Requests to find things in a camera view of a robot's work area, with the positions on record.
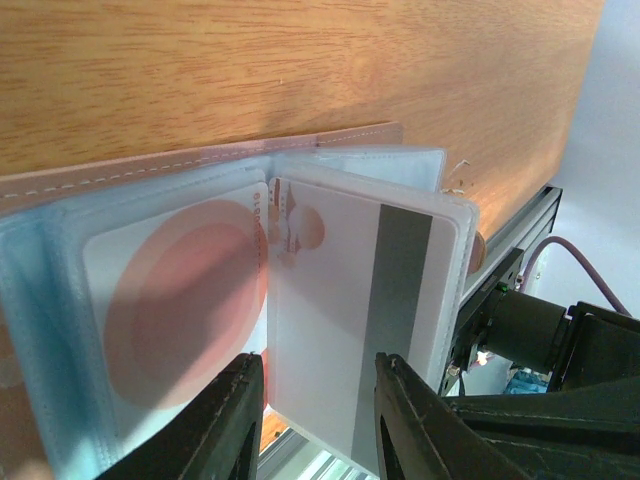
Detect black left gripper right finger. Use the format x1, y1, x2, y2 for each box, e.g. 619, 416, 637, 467
374, 352, 528, 479

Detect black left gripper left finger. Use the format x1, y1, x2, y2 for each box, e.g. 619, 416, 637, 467
102, 353, 264, 479

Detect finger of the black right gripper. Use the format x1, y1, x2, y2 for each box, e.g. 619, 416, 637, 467
445, 377, 639, 479

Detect white magnetic stripe card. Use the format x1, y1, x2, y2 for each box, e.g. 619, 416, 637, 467
267, 175, 461, 464

